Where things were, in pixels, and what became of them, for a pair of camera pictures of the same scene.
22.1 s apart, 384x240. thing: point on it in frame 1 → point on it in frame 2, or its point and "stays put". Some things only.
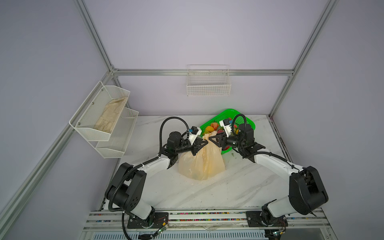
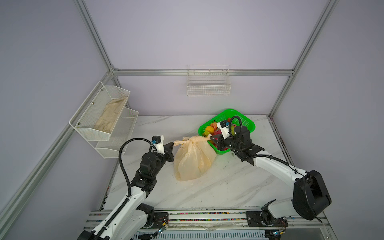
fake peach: (214, 125) stays put
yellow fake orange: (210, 129) stays put
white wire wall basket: (208, 80) stays put
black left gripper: (195, 146) → (168, 147)
